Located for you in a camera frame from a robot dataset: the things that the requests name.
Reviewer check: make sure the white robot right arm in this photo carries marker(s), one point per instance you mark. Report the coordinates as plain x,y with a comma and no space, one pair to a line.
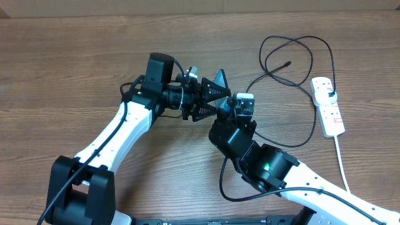
271,170

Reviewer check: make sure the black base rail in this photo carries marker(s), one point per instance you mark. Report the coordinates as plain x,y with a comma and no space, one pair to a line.
269,220

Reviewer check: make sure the blue smartphone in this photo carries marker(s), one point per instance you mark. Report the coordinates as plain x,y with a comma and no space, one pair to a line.
221,80

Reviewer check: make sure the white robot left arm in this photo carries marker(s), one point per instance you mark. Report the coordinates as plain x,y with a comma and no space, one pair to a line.
82,188

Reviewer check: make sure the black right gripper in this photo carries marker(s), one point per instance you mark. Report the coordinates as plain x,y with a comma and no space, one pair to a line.
251,127

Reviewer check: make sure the white power strip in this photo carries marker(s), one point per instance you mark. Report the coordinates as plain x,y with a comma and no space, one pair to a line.
329,116

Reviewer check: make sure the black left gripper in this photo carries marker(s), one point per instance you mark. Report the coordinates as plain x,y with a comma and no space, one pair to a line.
203,94

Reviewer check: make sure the white charger adapter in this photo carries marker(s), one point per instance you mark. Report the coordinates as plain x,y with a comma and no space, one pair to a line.
324,97

